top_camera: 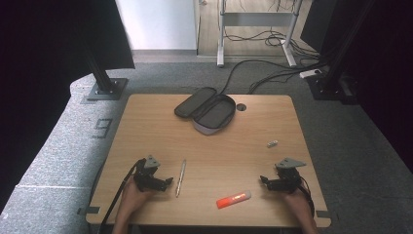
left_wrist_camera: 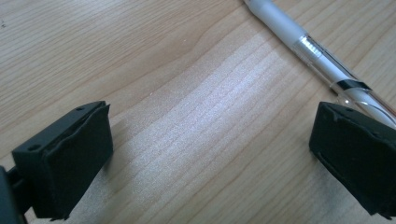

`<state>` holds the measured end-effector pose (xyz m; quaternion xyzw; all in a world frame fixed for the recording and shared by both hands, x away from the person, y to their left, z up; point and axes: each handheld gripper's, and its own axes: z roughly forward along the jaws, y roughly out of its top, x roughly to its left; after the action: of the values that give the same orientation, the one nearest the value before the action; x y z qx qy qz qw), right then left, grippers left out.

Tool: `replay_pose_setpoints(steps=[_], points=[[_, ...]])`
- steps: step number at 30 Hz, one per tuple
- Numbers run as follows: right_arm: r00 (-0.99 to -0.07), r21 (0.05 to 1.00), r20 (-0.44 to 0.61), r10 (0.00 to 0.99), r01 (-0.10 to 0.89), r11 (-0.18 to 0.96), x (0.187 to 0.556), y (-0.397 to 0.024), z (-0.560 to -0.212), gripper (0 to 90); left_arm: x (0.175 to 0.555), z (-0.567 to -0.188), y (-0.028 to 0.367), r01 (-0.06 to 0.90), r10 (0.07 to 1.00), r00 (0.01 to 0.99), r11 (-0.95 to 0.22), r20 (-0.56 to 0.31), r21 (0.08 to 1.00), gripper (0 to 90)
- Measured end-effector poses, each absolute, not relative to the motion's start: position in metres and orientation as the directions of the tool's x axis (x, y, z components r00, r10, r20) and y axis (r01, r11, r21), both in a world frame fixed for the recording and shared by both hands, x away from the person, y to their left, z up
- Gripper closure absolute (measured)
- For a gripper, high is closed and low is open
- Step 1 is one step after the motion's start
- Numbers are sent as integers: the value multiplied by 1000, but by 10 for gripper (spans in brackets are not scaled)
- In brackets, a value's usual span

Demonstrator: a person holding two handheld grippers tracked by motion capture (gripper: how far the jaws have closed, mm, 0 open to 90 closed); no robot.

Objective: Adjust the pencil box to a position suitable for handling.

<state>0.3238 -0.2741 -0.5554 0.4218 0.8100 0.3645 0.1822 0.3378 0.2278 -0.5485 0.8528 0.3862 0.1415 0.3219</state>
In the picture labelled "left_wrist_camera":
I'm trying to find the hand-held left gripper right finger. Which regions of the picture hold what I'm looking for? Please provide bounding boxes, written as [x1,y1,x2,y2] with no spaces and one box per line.
[308,101,396,220]

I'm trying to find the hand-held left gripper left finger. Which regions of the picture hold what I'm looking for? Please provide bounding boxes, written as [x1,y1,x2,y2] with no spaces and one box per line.
[11,100,114,221]

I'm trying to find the white clear ballpoint pen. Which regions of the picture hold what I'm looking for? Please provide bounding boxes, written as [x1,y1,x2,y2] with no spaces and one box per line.
[242,0,396,130]

